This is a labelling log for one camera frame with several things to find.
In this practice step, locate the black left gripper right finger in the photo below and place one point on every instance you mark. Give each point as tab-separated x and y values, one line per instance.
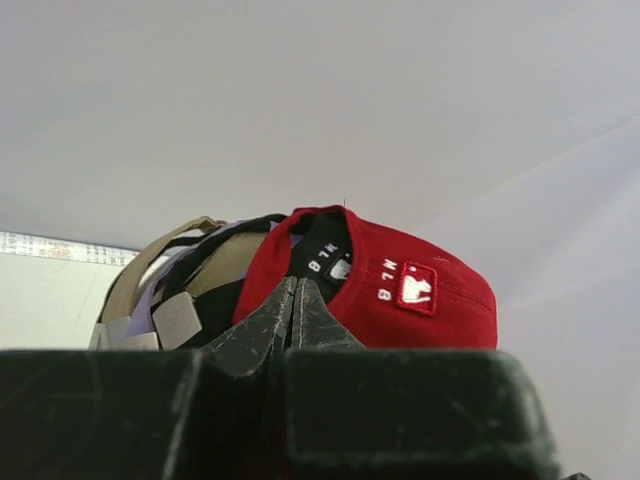
359	413

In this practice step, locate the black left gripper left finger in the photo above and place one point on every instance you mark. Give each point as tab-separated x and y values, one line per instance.
208	413

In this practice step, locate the purple LA cap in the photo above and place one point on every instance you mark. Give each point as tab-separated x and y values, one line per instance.
192	298

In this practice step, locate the red cap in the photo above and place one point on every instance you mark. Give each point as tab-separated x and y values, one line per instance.
403	291

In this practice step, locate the beige cap black letter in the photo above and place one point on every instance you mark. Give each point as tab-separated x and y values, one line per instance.
126	290

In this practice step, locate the aluminium front rail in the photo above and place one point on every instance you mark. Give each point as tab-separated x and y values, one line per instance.
50	248

